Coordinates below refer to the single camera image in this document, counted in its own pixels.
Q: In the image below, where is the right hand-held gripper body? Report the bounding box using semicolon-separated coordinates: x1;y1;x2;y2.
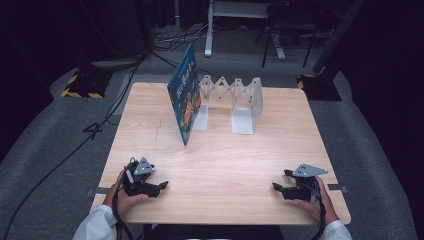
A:
282;162;330;204

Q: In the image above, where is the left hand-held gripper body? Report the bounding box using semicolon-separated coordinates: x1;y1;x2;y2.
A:
121;156;156;198

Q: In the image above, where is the grey metal book rack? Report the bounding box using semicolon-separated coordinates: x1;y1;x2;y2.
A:
192;74;265;136

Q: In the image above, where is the blue cartoon picture book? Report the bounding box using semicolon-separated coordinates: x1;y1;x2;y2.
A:
166;42;203;147

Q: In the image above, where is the person's left hand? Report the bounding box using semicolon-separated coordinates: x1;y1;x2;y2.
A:
102;169;150;218

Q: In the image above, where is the person's right hand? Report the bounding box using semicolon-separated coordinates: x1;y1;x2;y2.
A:
292;175;340;227

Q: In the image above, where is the grey tape piece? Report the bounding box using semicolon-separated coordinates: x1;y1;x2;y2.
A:
327;183;349;194
86;186;111;197

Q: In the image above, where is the yellow black striped stand base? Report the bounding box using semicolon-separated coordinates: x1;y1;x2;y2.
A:
60;65;115;100
297;73;343;102

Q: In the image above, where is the black chair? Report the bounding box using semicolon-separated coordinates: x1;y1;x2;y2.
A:
254;3;318;69

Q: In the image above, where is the dark slanted stand pole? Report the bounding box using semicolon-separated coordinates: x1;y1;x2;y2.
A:
312;0;366;75

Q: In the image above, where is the right hand-held gripper black cable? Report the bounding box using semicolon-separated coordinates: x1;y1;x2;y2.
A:
310;184;328;240

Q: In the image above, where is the hand-held gripper black cable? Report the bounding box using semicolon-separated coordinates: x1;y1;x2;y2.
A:
111;169;135;240
310;184;328;240

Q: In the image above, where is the left hand-held gripper black cable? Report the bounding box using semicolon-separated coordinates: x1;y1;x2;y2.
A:
111;169;135;240

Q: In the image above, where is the long black floor cable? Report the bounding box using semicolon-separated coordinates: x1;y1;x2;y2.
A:
0;53;148;240

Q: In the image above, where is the thin black floor cable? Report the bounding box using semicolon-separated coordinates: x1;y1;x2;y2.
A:
149;50;179;70

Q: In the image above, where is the bundle of floor cables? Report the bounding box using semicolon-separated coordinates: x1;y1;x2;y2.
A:
152;22;215;52

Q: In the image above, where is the white desk frame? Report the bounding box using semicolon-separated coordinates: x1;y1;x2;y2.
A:
203;0;288;62

